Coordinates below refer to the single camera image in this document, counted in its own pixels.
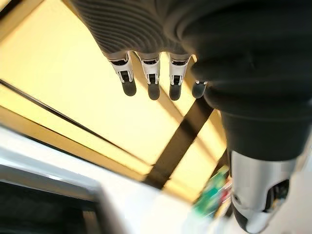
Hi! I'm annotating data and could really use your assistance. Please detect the yellow cabinet door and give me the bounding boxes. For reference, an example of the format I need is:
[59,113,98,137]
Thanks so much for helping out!
[168,55,229,203]
[0,0,198,166]

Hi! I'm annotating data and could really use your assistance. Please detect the left robot hand black cloth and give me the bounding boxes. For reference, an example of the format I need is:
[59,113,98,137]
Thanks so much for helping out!
[62,0,312,234]

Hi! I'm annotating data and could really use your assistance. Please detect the yellow cabinet trim panel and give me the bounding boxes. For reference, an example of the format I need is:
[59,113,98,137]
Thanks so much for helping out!
[0,84,153,182]

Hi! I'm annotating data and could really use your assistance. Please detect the red and white packet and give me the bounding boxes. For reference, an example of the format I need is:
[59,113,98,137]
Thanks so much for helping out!
[218,180,234,215]

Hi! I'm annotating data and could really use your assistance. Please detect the green packet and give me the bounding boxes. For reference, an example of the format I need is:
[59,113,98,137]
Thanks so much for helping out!
[192,165,230,217]

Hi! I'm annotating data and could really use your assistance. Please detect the stainless steel sink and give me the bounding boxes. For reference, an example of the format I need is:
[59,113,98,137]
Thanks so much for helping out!
[0,163,108,234]

